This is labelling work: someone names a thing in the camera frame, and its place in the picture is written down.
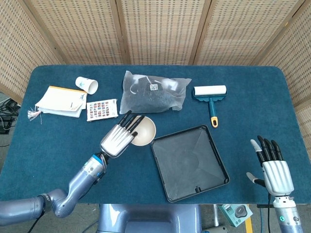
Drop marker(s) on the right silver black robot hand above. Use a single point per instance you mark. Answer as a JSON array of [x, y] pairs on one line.
[[275, 174]]

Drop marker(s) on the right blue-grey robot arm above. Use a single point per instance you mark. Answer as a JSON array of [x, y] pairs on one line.
[[288, 216]]

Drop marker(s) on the white booklet with tassel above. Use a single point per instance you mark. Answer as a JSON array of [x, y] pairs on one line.
[[60, 102]]

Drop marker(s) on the woven folding screen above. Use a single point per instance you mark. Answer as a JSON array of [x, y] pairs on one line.
[[160, 31]]

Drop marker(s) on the metal table leg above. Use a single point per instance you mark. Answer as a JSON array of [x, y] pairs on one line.
[[215, 214]]

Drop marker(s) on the blue table cloth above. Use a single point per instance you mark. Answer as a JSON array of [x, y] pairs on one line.
[[255, 116]]

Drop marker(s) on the teal product box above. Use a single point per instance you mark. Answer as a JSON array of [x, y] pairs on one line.
[[235, 213]]

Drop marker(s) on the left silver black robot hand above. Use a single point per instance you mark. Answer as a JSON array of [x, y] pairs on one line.
[[119, 140]]

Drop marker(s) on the white rounded device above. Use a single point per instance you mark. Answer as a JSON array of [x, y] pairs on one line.
[[217, 229]]

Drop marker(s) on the cream ceramic bowl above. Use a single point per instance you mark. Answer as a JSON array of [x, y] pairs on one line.
[[145, 132]]

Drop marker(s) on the blue lint roller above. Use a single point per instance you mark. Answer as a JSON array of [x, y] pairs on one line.
[[210, 97]]

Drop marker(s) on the card with coloured picture grid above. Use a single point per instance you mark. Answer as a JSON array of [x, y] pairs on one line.
[[102, 109]]

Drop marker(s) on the blue-grey robot torso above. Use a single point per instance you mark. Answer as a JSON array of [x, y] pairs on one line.
[[148, 218]]

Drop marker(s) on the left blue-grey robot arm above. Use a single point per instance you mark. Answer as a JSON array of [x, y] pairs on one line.
[[73, 184]]

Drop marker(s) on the black square plastic tray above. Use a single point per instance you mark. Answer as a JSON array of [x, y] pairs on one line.
[[188, 162]]

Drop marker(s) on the white paper cup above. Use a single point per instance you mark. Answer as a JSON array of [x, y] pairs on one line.
[[87, 84]]

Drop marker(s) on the translucent bag with dark contents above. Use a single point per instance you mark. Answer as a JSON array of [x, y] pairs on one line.
[[153, 95]]

